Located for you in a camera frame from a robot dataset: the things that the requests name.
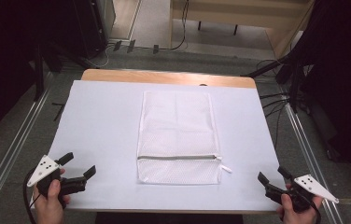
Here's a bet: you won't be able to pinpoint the metal floor rail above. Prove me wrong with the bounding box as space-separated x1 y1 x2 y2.
0 70 55 224
280 92 345 224

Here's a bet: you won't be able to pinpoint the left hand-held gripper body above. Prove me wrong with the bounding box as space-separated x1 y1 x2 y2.
26 154 88 209

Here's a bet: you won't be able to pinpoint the white table cover sheet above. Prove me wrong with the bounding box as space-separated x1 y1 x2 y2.
47 79 288 214

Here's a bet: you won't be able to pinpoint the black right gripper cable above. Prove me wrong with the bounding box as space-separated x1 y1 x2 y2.
303 194 323 224

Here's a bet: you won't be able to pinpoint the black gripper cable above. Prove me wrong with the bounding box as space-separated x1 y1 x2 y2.
22 168 42 224
303 194 323 224

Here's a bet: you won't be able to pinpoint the black floor cables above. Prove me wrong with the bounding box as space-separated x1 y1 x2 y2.
256 59 293 149

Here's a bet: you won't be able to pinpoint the black metal stand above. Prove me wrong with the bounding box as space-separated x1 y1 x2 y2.
33 43 46 103
242 54 307 115

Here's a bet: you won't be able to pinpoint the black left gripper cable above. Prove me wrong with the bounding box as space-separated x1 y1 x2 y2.
22 168 42 224

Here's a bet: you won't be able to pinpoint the black hanging cable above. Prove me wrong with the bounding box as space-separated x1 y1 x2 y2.
159 0 190 52

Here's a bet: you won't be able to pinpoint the black cabinet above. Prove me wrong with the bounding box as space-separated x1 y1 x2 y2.
73 0 117 60

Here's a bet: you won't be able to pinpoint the white floor cable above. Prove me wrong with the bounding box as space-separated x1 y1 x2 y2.
84 45 116 69

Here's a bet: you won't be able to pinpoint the person's left hand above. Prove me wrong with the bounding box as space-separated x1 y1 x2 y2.
33 168 71 224

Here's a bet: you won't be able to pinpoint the light wooden bench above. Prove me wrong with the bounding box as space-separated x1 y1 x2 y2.
169 0 316 59

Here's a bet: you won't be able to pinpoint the person's right hand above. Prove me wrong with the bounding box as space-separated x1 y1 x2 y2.
275 183 324 224

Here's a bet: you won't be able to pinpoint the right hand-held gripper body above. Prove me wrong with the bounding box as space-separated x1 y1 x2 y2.
264 174 341 214

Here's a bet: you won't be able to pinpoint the white mesh laundry bag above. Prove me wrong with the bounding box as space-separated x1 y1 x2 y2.
135 90 233 187

